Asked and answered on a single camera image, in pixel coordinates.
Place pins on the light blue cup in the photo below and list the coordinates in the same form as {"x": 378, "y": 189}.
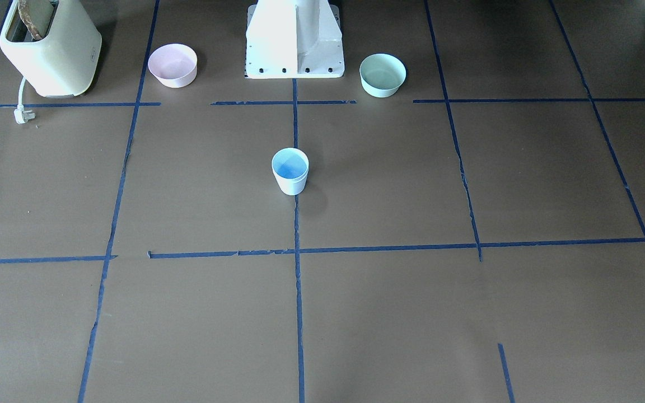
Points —
{"x": 290, "y": 163}
{"x": 291, "y": 186}

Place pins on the green bowl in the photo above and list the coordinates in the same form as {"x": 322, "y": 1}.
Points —
{"x": 382, "y": 74}

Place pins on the pink bowl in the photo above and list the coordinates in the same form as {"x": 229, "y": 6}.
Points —
{"x": 174, "y": 65}

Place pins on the cream toaster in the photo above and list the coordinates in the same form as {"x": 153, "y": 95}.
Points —
{"x": 64, "y": 63}

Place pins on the bread slice in toaster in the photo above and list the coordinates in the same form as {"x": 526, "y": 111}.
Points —
{"x": 37, "y": 16}

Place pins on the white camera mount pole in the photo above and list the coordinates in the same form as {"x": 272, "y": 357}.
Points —
{"x": 293, "y": 40}

